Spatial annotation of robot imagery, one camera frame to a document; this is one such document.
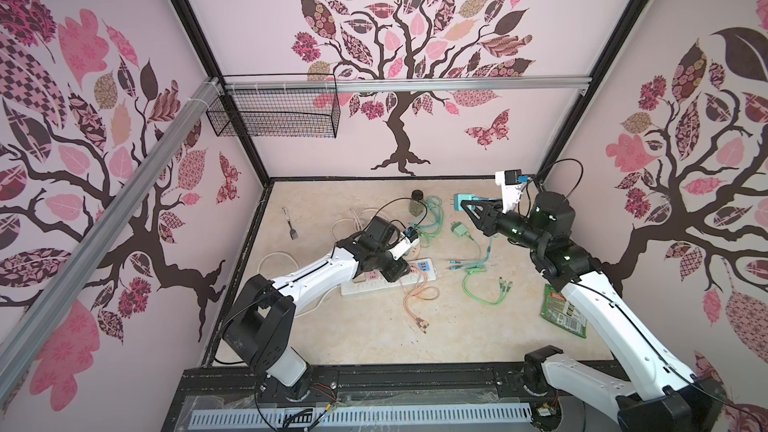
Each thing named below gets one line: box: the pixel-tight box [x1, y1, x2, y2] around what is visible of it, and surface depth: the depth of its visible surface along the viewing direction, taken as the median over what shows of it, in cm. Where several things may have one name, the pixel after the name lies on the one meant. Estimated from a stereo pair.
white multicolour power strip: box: [340, 258, 436, 297], surface depth 90 cm
